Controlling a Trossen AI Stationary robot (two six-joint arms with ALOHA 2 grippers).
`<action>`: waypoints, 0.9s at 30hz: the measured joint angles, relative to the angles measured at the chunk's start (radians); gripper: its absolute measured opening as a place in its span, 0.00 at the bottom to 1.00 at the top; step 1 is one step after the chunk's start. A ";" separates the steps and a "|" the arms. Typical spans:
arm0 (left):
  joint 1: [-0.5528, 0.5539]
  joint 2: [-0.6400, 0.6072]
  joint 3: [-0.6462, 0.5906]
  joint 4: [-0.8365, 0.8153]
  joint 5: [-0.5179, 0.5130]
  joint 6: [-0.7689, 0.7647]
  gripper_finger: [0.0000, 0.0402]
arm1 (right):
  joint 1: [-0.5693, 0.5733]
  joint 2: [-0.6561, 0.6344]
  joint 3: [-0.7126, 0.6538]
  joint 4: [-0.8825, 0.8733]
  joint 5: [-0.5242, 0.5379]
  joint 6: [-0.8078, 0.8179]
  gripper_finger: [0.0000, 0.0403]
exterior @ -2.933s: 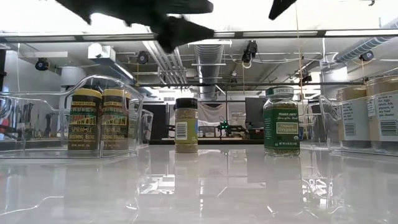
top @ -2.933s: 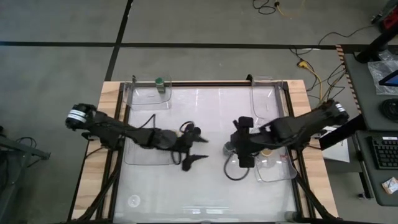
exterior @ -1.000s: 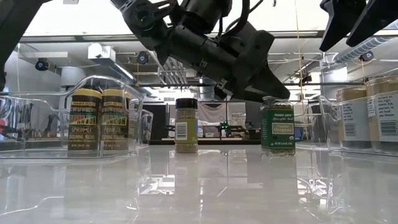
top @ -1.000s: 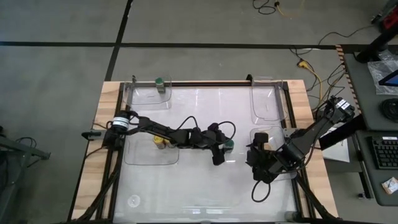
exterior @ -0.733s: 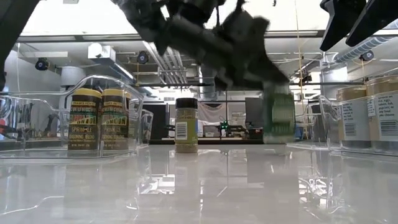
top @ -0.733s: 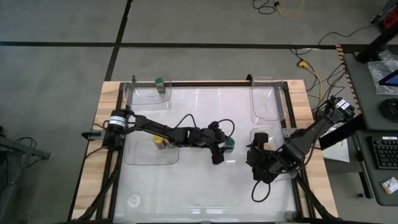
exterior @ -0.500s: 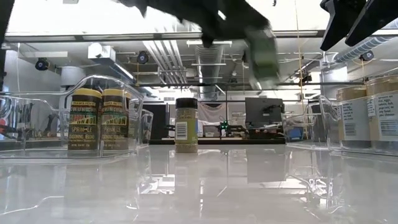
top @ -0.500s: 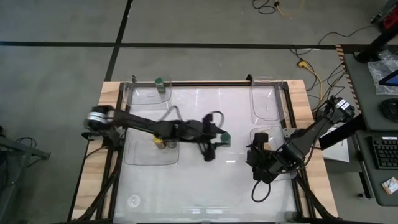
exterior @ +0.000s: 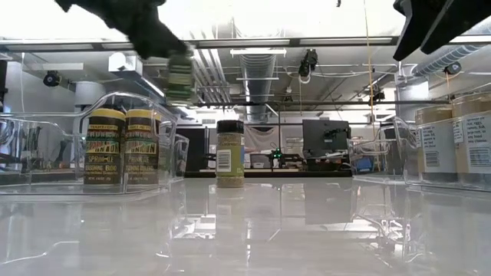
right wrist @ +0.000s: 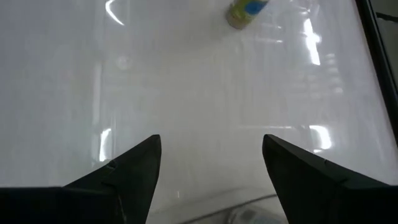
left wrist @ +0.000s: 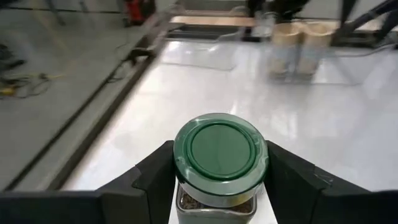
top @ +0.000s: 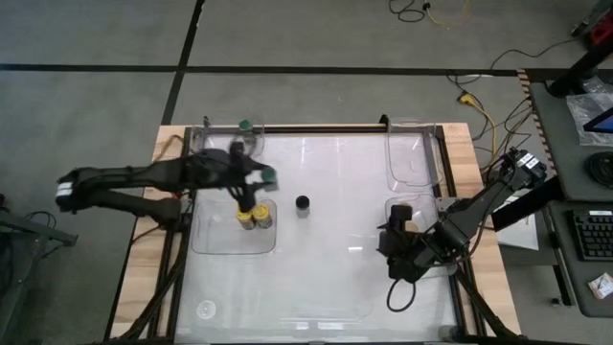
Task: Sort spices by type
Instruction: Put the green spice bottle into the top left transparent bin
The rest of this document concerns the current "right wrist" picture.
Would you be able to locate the clear-lid blue-green label jar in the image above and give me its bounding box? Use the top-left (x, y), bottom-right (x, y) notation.
top-left (225, 0), bottom-right (270, 31)

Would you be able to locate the clear plastic bin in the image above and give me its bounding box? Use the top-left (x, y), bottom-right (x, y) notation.
top-left (149, 192), bottom-right (290, 224)

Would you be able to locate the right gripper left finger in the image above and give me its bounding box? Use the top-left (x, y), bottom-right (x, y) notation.
top-left (0, 134), bottom-right (162, 224)

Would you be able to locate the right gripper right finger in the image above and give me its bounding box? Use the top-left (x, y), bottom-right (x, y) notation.
top-left (262, 133), bottom-right (398, 224)

